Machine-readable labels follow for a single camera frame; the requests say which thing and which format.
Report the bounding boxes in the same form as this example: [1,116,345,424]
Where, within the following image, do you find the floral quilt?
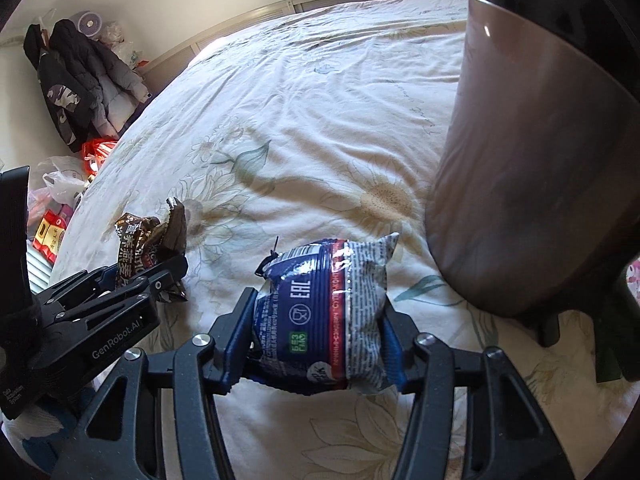
[0,0,640,480]

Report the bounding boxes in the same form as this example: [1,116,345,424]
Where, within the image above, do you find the pink character snack packet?
[627,257,640,306]

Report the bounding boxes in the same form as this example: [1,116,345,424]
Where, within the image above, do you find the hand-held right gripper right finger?
[382,305,576,480]

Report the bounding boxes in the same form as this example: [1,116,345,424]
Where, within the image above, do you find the blue and white snack packet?
[252,232,403,393]

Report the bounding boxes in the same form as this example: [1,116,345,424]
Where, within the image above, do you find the red and yellow snack box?
[32,210,68,263]

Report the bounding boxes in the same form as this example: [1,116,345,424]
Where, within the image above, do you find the purple fan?
[70,11,108,41]

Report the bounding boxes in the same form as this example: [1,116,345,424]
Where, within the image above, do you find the red plastic bag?
[80,137,121,177]

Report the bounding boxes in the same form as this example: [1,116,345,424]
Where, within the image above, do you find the black and brown chair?
[425,0,640,381]

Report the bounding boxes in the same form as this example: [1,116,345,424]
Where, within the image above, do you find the brown snack packet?
[114,197,190,303]

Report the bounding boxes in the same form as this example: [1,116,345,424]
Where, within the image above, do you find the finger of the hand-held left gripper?
[42,252,190,331]
[35,265,121,306]

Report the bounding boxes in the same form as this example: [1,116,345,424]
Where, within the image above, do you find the camouflage jacket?
[37,52,101,153]

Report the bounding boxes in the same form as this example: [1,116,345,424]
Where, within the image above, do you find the person's left hand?
[5,392,96,466]

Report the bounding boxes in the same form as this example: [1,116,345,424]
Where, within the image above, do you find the black puffer jacket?
[24,19,146,138]

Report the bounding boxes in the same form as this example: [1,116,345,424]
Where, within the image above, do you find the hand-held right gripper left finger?
[50,287,261,480]

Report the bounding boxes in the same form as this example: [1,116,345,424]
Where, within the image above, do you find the clear plastic bags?
[100,20,151,72]

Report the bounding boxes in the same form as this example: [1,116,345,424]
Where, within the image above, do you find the white plastic bag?
[27,157,93,206]

